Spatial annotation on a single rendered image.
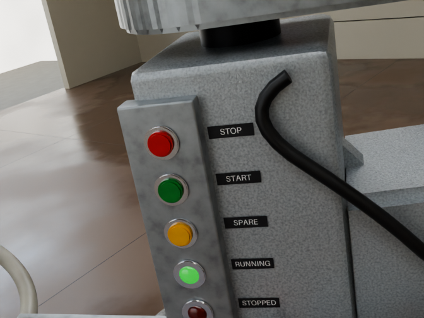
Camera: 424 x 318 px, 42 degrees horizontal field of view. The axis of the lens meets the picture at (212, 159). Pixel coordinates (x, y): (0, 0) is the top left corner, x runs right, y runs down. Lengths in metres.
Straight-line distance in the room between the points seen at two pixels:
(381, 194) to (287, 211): 0.10
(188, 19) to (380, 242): 0.30
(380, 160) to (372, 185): 0.06
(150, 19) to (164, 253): 0.25
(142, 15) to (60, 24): 8.30
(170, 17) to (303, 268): 0.29
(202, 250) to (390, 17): 6.76
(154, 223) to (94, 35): 8.68
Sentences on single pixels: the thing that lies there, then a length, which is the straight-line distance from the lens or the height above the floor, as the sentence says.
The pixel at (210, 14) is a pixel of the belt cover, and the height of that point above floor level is 1.63.
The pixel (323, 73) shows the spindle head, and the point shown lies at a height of 1.56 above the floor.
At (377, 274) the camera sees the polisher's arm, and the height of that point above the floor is 1.34.
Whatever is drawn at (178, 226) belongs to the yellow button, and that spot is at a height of 1.42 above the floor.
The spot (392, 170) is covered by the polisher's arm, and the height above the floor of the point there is 1.43.
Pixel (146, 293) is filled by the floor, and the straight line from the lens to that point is 3.13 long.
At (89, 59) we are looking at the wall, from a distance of 9.14.
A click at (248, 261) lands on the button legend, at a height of 1.37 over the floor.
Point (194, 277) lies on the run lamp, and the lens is 0.61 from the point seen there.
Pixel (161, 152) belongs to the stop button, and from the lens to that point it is 0.55.
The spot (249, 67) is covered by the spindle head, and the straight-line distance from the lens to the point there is 0.53.
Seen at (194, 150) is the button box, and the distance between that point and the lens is 0.55.
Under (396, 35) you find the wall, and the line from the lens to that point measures 7.29.
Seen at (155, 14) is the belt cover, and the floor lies 1.64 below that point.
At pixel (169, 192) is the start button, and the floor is 1.46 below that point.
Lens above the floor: 1.69
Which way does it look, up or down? 21 degrees down
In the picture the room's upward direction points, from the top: 10 degrees counter-clockwise
